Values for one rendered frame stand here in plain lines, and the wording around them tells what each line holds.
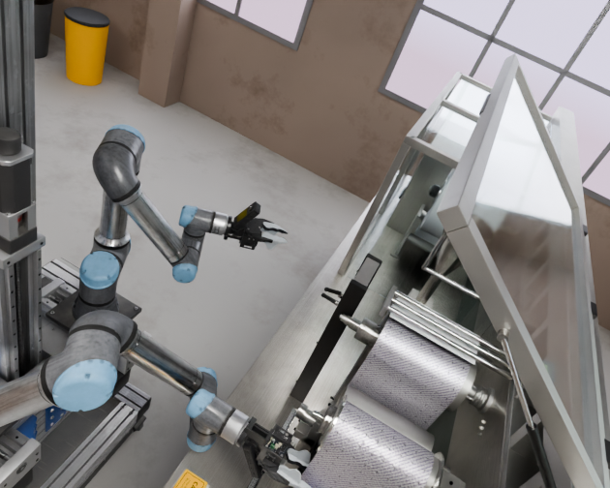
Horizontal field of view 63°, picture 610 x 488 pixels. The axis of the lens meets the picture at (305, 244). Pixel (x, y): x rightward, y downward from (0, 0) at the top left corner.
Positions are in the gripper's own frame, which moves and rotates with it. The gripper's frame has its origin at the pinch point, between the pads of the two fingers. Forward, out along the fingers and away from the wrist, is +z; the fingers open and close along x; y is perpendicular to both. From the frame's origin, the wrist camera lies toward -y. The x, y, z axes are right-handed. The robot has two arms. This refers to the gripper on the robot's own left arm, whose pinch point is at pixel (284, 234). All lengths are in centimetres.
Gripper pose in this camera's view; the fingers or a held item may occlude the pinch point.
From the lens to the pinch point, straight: 171.5
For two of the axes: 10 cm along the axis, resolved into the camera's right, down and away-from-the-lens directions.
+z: 9.5, 2.3, 2.2
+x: -0.2, 7.3, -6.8
